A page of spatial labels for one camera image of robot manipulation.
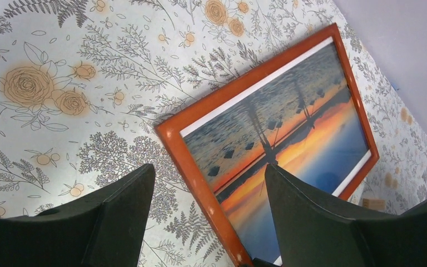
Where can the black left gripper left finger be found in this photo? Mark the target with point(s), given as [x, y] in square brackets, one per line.
[103, 228]

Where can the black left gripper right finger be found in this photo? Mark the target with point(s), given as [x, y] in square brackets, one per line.
[314, 228]

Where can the sunset landscape photo print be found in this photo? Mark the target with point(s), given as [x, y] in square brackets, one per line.
[301, 118]

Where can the orange wooden picture frame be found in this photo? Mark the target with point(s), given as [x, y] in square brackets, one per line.
[169, 133]

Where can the upper small wooden block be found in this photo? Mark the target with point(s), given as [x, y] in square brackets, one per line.
[374, 204]

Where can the floral patterned table mat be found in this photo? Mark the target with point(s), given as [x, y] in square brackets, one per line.
[83, 84]

